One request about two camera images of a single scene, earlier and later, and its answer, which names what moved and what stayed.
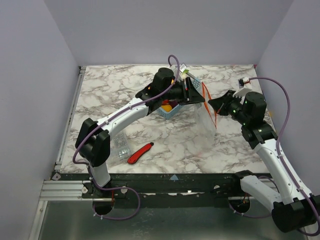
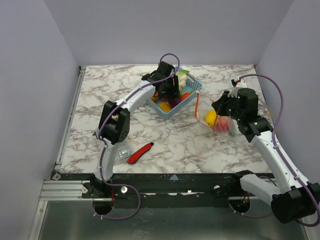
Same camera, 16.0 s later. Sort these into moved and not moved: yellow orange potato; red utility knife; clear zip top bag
Moved: clear zip top bag
Not moved: red utility knife; yellow orange potato
